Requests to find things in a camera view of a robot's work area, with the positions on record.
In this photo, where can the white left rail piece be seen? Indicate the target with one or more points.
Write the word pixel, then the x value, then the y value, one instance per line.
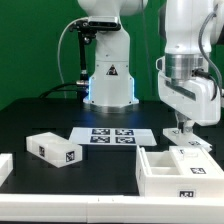
pixel 6 166

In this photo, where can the white marker sheet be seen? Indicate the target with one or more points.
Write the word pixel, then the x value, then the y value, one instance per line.
pixel 112 136

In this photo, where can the white front rail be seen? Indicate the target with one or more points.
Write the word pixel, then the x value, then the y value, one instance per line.
pixel 110 209

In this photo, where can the black camera on stand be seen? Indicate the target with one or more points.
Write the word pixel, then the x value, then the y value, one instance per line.
pixel 87 28

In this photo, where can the small white cabinet panel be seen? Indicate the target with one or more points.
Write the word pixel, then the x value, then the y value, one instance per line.
pixel 186 139

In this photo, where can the white cabinet drawer box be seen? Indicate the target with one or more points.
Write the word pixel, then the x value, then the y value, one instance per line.
pixel 54 149

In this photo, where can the large white cabinet body box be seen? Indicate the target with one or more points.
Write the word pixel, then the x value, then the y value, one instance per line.
pixel 157 176

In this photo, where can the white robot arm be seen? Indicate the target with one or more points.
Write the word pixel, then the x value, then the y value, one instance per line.
pixel 189 27

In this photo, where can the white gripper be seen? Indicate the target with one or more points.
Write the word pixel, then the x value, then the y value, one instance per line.
pixel 195 100

